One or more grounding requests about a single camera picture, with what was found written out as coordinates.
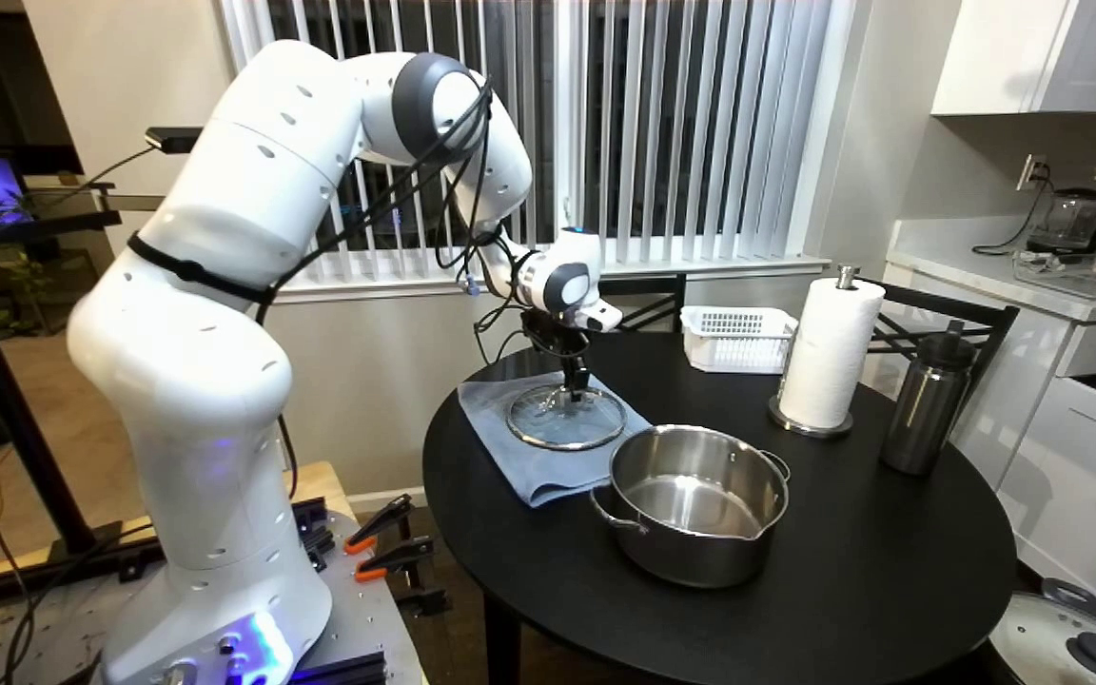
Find stainless steel pot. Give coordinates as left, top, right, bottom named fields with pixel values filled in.
left=587, top=421, right=796, bottom=595

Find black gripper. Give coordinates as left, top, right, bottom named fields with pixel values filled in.
left=523, top=312, right=601, bottom=406

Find glass pot lid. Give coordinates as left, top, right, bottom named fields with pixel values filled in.
left=503, top=376, right=632, bottom=455

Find white vertical window blinds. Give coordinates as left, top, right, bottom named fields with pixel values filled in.
left=220, top=0, right=858, bottom=289

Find steel thermos bottle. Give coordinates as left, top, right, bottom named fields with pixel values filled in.
left=878, top=315, right=979, bottom=478

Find paper towel roll on holder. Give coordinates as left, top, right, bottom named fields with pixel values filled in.
left=769, top=263, right=890, bottom=446

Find black countertop appliance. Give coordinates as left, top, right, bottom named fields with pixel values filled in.
left=1023, top=185, right=1096, bottom=263

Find white round appliance lid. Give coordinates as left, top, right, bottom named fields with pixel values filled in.
left=987, top=574, right=1096, bottom=685

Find black stand frame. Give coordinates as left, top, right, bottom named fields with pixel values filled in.
left=0, top=230, right=165, bottom=586

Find white wall cabinet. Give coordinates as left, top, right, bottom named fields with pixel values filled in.
left=928, top=0, right=1096, bottom=120

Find blue cloth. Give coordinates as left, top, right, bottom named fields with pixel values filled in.
left=453, top=361, right=656, bottom=508

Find clear plastic container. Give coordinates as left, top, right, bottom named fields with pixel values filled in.
left=678, top=299, right=798, bottom=376

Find white wall outlet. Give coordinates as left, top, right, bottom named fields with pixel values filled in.
left=1015, top=148, right=1056, bottom=196

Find white counter cabinet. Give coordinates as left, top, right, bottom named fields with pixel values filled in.
left=885, top=214, right=1096, bottom=622

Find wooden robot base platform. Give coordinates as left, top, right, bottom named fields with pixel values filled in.
left=0, top=455, right=431, bottom=685

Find orange black clamp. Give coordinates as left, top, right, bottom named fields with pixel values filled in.
left=353, top=534, right=441, bottom=595
left=342, top=496, right=418, bottom=553

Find round black table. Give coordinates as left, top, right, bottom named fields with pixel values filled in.
left=418, top=329, right=1020, bottom=685

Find black camera on mount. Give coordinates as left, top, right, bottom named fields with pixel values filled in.
left=146, top=120, right=214, bottom=154

